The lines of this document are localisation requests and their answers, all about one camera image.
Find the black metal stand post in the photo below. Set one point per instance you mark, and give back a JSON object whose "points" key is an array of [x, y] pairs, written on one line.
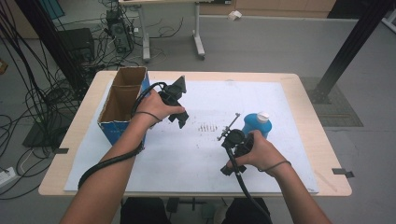
{"points": [[351, 43], [53, 40]]}

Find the cardboard box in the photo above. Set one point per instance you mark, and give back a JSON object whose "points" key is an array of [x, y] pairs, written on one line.
{"points": [[121, 102]]}

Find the white power strip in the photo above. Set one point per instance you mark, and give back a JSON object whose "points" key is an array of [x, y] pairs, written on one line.
{"points": [[6, 177]]}

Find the black equipment box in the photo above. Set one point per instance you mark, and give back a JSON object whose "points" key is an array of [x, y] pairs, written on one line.
{"points": [[77, 43]]}

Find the black computer tower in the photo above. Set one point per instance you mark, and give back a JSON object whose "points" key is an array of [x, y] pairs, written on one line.
{"points": [[120, 34]]}

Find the wooden cabinet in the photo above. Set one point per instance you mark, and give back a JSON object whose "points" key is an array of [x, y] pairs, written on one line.
{"points": [[280, 6]]}

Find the black stand base plate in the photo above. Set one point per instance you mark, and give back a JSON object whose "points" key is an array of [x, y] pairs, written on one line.
{"points": [[43, 133]]}

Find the person's right hand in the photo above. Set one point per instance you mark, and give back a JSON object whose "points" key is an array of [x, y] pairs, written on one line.
{"points": [[264, 154]]}

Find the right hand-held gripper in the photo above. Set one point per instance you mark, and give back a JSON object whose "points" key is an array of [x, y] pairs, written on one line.
{"points": [[235, 138]]}

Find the grey floor mat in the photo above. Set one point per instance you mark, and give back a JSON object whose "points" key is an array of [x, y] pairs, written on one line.
{"points": [[339, 105]]}

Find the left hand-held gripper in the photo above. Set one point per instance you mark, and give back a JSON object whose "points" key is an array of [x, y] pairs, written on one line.
{"points": [[172, 93]]}

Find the dark tape strip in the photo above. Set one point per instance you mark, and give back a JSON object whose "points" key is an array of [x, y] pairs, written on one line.
{"points": [[62, 151], [342, 172]]}

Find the white crumpled paper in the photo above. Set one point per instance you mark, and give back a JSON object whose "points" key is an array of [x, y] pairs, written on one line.
{"points": [[234, 15]]}

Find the teal panel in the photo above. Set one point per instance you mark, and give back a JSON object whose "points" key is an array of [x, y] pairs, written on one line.
{"points": [[51, 7]]}

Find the person's left hand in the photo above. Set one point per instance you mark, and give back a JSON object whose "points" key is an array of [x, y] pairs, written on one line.
{"points": [[152, 104]]}

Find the blue bottle with white cap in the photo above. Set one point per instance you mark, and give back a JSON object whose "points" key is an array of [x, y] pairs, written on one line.
{"points": [[253, 123]]}

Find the white desk with metal legs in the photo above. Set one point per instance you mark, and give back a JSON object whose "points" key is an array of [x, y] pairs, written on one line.
{"points": [[196, 31]]}

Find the person's black clothing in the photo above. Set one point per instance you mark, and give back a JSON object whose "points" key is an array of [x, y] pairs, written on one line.
{"points": [[143, 213]]}

